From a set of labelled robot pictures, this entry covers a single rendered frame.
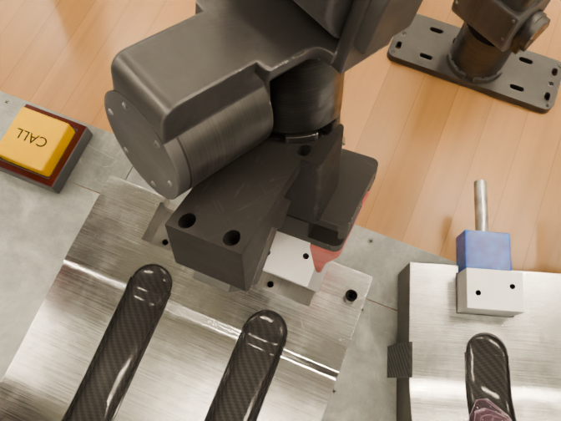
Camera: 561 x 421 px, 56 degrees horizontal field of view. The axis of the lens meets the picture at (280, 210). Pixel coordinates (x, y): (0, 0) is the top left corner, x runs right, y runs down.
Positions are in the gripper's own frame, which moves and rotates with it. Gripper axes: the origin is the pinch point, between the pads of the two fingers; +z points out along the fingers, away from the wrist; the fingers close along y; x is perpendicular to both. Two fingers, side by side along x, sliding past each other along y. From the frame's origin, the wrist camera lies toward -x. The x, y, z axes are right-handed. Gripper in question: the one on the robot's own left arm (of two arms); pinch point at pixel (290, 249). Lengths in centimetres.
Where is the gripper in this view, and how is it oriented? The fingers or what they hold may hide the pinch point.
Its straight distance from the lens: 42.1
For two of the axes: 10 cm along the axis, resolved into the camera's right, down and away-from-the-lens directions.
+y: 9.1, 3.2, -2.8
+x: 4.2, -7.0, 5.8
